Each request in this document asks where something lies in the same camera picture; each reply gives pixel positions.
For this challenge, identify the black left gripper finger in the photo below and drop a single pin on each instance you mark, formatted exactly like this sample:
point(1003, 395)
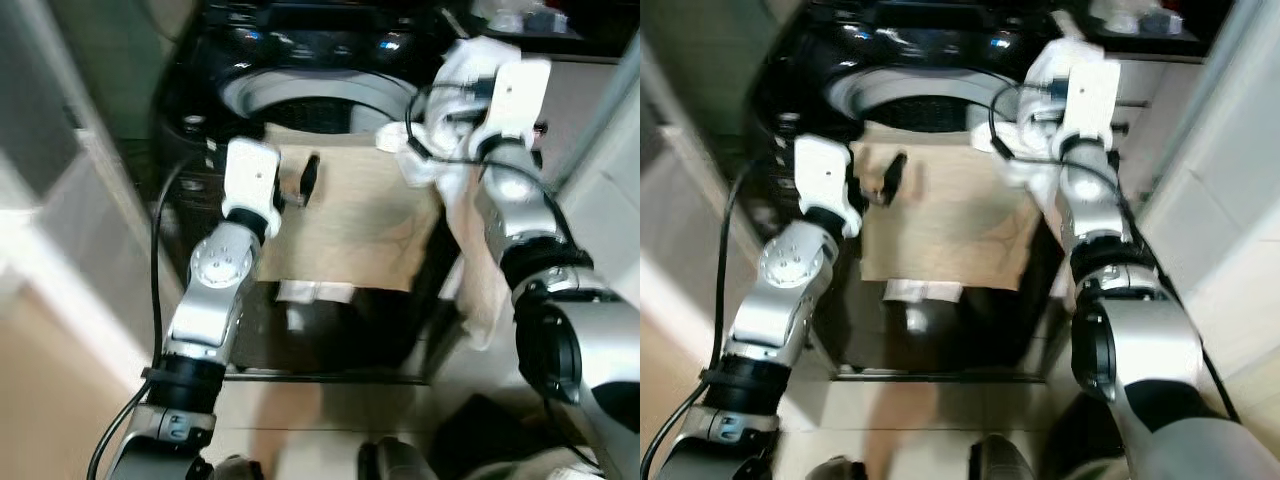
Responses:
point(310, 180)
point(895, 178)

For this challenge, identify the beige printed cloth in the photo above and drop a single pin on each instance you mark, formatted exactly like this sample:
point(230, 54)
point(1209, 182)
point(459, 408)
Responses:
point(950, 230)
point(350, 220)

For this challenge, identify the white cloth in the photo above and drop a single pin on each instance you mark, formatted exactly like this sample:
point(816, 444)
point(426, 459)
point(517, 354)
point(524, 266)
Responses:
point(478, 290)

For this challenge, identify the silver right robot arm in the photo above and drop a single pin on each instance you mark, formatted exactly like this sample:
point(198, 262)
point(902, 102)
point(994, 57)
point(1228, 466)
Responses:
point(590, 350)
point(1150, 350)

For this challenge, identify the black glossy washing machine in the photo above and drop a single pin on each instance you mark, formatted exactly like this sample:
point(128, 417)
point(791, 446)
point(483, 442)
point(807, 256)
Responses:
point(930, 340)
point(330, 340)

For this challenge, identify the white bundle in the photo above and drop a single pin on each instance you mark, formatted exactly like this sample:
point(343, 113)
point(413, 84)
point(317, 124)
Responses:
point(515, 15)
point(1135, 15)

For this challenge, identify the washer drum with grey rim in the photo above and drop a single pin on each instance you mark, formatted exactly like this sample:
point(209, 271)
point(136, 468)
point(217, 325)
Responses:
point(870, 90)
point(260, 90)

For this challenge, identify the white rectangular label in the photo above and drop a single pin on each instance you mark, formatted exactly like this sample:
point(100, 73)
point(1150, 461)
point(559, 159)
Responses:
point(925, 291)
point(315, 292)

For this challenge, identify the grey metal pipe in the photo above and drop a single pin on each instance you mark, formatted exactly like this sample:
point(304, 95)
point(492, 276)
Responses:
point(1195, 100)
point(600, 120)

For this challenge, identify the dark left robot foot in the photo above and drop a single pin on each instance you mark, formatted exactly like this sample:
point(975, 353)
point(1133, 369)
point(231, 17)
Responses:
point(840, 469)
point(240, 469)

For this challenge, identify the dark robot foot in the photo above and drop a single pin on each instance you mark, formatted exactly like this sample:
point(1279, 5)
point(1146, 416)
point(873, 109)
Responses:
point(1000, 460)
point(840, 469)
point(400, 462)
point(240, 469)

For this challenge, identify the dark right robot foot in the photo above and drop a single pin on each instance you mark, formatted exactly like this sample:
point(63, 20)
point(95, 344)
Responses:
point(400, 462)
point(1000, 460)

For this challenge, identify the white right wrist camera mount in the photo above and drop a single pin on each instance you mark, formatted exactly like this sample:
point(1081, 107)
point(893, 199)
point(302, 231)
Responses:
point(1092, 100)
point(520, 100)

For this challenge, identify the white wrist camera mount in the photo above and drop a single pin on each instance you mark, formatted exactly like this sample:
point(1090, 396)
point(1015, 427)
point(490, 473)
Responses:
point(520, 100)
point(825, 180)
point(1092, 100)
point(250, 180)

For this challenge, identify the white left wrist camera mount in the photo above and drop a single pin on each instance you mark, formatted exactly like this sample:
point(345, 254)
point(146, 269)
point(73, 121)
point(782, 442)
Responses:
point(825, 180)
point(250, 180)

